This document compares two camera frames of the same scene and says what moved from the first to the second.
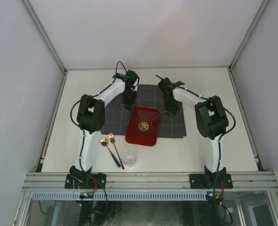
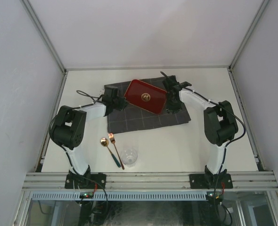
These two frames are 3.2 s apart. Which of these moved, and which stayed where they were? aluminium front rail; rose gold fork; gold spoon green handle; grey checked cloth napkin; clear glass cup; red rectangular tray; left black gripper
Moved: grey checked cloth napkin; left black gripper; red rectangular tray
Stayed: clear glass cup; gold spoon green handle; rose gold fork; aluminium front rail
